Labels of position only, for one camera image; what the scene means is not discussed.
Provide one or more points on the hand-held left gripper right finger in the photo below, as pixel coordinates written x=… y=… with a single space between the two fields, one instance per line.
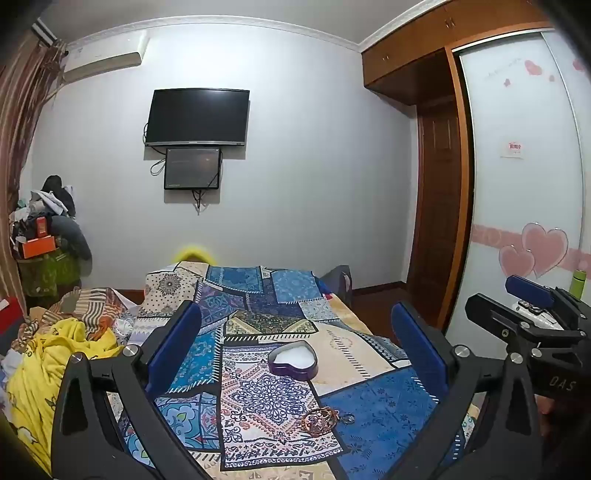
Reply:
x=415 y=346

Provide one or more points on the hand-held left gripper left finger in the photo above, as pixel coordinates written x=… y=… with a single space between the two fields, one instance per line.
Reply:
x=178 y=339

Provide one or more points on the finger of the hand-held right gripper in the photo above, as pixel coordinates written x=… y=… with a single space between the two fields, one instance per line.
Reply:
x=528 y=288
x=503 y=318

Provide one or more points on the purple heart-shaped tin box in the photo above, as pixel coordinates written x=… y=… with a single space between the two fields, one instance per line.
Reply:
x=293 y=360

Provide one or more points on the green bottle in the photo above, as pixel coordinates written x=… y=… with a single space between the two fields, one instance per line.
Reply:
x=579 y=284

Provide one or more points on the yellow round object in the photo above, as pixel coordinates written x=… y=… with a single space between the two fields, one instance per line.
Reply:
x=194 y=254

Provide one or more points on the white sliding door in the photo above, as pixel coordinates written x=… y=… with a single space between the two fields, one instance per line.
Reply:
x=521 y=198

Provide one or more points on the striped beige cloth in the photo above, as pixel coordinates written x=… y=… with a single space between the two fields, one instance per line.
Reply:
x=90 y=307

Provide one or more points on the dark bag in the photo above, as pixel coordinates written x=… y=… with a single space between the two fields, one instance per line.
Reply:
x=339 y=281

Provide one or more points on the patchwork printed blanket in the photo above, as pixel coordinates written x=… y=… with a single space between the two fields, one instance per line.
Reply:
x=277 y=401

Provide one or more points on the wooden door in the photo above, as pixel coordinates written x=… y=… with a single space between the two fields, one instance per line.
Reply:
x=438 y=198

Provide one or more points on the yellow cloth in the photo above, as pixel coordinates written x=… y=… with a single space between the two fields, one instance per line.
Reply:
x=46 y=369

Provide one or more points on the red door sticker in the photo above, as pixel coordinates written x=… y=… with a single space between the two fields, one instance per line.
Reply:
x=512 y=148

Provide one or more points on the green patterned cloth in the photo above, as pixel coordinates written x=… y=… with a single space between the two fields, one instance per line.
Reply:
x=48 y=274

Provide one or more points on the orange box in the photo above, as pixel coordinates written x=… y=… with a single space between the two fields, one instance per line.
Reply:
x=38 y=247

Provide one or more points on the pile of clothes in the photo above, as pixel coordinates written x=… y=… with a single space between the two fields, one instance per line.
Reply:
x=55 y=203

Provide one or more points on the striped brown curtain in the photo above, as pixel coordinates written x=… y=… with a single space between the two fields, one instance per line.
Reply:
x=21 y=138

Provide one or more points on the wooden wardrobe cabinet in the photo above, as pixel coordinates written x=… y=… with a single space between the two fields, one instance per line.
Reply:
x=438 y=41

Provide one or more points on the white air conditioner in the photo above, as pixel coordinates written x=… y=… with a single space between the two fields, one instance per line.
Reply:
x=104 y=57

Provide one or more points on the small black wall monitor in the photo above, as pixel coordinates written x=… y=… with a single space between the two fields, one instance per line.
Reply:
x=193 y=168

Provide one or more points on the black wall television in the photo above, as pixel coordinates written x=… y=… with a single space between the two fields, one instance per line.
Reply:
x=196 y=115

